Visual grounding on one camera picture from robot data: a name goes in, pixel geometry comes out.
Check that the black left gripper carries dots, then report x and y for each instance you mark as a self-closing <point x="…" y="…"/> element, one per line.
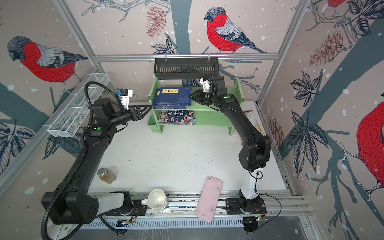
<point x="137" y="115"/>

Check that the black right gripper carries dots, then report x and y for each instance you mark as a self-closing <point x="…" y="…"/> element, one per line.
<point x="200" y="97"/>

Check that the colourful cartoon cover book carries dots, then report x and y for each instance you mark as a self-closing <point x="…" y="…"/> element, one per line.
<point x="177" y="118"/>

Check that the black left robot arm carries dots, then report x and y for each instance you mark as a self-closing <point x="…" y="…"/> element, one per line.
<point x="70" y="203"/>

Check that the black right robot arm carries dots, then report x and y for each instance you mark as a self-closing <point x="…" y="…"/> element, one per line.
<point x="256" y="150"/>

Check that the black hanging basket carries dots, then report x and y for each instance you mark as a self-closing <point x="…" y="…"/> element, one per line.
<point x="186" y="68"/>

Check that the snack bag red white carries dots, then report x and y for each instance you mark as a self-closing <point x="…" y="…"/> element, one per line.
<point x="251" y="116"/>

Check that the small glass jar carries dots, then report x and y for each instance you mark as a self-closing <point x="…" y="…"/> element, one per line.
<point x="106" y="175"/>

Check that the white ceramic mug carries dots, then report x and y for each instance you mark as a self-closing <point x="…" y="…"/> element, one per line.
<point x="156" y="200"/>

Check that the pink rectangular tray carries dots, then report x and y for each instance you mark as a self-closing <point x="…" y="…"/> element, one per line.
<point x="209" y="198"/>

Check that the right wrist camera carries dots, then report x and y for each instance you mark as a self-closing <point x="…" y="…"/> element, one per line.
<point x="206" y="84"/>

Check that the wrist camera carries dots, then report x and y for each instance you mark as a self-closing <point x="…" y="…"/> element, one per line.
<point x="206" y="84"/>
<point x="124" y="96"/>

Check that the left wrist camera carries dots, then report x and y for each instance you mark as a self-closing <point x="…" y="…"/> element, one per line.
<point x="124" y="96"/>

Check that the white wire mesh basket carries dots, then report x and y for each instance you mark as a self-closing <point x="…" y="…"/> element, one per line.
<point x="73" y="115"/>

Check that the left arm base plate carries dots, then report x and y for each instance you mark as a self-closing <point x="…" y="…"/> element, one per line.
<point x="131" y="207"/>

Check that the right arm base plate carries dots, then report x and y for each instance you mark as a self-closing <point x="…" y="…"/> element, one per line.
<point x="242" y="206"/>

